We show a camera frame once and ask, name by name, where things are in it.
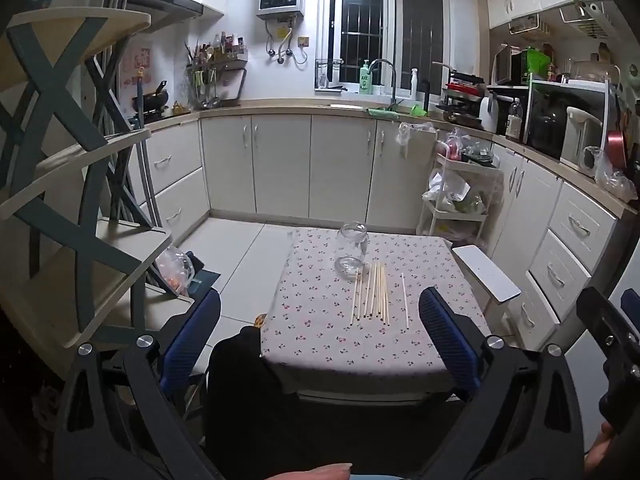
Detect person's right hand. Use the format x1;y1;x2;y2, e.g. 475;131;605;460
584;419;620;472

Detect white stool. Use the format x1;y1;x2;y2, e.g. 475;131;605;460
451;245;522;336

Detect utensil and spice rack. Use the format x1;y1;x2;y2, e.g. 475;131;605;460
184;32;250;109

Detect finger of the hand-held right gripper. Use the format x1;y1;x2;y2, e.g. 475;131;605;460
576;287;640;376
621;288;640;322

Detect black air fryer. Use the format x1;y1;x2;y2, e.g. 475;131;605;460
529;94;569;157

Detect clear glass jar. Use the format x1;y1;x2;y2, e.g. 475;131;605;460
333;221;371;281

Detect green box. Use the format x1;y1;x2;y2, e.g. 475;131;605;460
522;49;554;86

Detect red wall stickers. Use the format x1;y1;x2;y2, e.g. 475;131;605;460
122;46;152;87

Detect blue handled mop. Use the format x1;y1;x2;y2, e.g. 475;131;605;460
134;66;164;227

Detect barred window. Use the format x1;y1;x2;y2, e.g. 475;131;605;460
320;0;451;97

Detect teal dustpan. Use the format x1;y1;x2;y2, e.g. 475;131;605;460
186;252;222;297

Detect wire hanging basket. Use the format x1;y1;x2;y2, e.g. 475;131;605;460
508;14;554;39
559;2;617;40

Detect water heater hoses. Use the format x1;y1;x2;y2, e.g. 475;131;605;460
265;19;311;67

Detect bundle of wooden chopsticks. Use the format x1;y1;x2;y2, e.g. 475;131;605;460
351;260;392;325

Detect white electric water boiler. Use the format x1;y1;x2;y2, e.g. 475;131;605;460
559;106;604;177

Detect metal faucet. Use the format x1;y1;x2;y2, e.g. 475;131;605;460
369;58;399;107

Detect white trolley cart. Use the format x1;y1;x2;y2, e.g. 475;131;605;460
417;132;504;252

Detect clear labelled bottle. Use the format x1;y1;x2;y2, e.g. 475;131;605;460
505;98;524;142

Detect clear dome lid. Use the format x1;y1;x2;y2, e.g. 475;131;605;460
570;59;621;84

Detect stack of pans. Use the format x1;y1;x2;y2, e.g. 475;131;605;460
432;62;494;132

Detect person's left hand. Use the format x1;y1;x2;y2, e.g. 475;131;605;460
267;462;354;480

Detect hanging clear plastic bag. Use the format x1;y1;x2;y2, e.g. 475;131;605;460
397;120;437;149

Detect wire sink rack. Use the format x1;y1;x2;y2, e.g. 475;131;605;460
315;57;346;92

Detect clear plastic bag with items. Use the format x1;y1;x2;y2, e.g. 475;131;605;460
154;246;196;297

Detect beige shelf unit teal frame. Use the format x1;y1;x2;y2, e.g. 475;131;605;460
0;7;197;352

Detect white base cabinets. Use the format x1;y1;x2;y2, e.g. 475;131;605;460
127;101;632;357

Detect small toaster oven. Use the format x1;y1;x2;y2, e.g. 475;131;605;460
494;44;526;87

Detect red pan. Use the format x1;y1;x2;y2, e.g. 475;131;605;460
606;129;629;171

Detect white appliance rack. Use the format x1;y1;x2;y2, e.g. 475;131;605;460
527;76;617;162

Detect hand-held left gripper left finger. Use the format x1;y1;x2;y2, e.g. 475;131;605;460
52;287;223;480

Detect black wok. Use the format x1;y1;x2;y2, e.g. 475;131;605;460
132;80;170;112

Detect white jug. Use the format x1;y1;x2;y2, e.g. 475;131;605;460
478;95;501;134

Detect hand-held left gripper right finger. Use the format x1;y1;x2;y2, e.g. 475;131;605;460
417;287;588;480

